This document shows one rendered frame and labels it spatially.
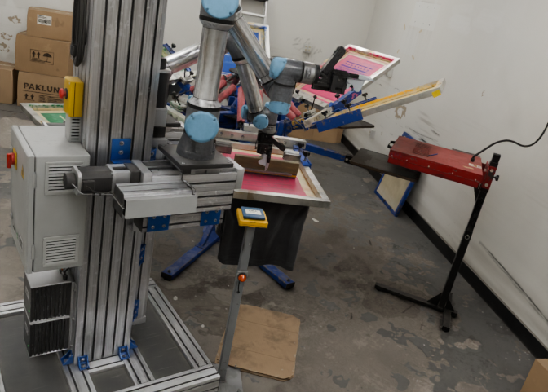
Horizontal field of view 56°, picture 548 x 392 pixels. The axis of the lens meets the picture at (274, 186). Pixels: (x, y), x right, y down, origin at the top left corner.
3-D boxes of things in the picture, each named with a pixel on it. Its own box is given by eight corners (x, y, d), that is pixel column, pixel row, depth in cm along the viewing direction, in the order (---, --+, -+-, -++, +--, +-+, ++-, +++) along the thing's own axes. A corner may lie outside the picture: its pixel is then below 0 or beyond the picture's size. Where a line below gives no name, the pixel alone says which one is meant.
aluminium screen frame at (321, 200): (329, 209, 255) (330, 201, 253) (212, 196, 242) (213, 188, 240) (297, 155, 326) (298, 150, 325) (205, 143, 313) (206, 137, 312)
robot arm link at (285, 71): (267, 77, 183) (271, 54, 180) (297, 82, 185) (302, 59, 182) (270, 82, 175) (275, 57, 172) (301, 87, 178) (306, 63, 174)
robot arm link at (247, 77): (249, 27, 228) (275, 126, 251) (243, 24, 238) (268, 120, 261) (224, 34, 226) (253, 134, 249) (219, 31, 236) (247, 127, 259)
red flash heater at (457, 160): (481, 173, 353) (487, 156, 349) (483, 192, 312) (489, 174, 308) (395, 149, 369) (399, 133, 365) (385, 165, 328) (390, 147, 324)
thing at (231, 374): (243, 396, 257) (280, 227, 222) (199, 395, 252) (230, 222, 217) (239, 365, 277) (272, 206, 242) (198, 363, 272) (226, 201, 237)
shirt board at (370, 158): (420, 175, 365) (423, 165, 363) (414, 192, 329) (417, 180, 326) (250, 126, 400) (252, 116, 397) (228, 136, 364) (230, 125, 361)
